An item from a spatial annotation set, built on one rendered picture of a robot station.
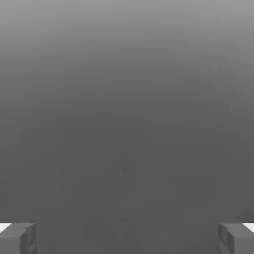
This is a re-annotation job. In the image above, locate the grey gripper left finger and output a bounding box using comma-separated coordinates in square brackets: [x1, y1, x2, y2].
[0, 222, 38, 254]

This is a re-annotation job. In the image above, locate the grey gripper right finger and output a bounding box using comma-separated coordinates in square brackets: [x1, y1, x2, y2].
[217, 222, 254, 254]

